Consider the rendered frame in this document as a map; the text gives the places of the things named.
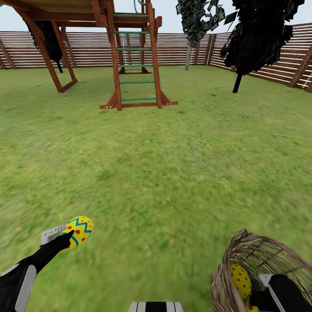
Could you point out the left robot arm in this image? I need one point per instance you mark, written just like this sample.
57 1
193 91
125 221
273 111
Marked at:
16 283

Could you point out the easter egg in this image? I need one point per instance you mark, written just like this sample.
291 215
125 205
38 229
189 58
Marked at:
241 279
251 308
82 227

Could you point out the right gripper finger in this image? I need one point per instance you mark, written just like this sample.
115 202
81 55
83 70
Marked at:
252 300

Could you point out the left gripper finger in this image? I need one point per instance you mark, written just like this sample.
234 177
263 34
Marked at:
70 234

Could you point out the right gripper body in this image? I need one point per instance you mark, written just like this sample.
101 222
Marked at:
263 302

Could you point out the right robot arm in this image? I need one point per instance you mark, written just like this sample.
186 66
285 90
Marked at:
281 294

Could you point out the wicker basket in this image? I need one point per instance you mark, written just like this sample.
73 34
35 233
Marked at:
223 292

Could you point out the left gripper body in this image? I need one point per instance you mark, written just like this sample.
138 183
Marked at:
55 246

